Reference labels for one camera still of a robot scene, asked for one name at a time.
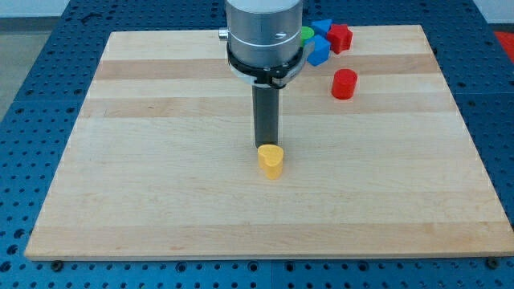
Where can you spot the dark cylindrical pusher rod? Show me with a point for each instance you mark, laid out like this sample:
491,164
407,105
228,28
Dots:
266,115

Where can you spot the red cylinder block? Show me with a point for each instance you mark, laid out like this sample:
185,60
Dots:
344,83

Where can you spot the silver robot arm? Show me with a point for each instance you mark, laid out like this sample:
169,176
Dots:
264,48

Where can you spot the yellow heart block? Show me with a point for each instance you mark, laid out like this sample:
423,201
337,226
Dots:
271,160

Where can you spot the blue cube block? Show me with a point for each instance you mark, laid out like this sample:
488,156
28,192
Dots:
321,51

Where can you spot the green round block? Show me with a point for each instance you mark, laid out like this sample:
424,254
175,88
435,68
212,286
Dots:
306,33

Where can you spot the blue triangle block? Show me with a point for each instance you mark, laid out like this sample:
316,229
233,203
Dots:
321,27

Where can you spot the red star block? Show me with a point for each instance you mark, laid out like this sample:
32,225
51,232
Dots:
340,38

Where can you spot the wooden board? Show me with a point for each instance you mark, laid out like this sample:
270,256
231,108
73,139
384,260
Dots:
161,163

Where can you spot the blue perforated metal table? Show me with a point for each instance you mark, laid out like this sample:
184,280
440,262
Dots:
36,127

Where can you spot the red object at right edge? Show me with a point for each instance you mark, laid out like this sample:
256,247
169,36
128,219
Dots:
506,40

